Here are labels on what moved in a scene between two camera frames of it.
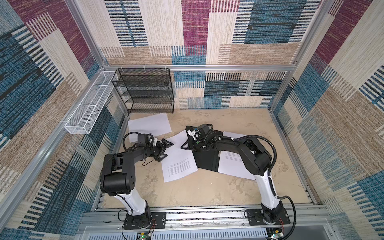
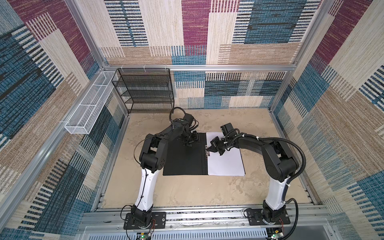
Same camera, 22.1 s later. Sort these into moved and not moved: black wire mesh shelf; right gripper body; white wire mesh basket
Moved: right gripper body
Not moved: black wire mesh shelf; white wire mesh basket
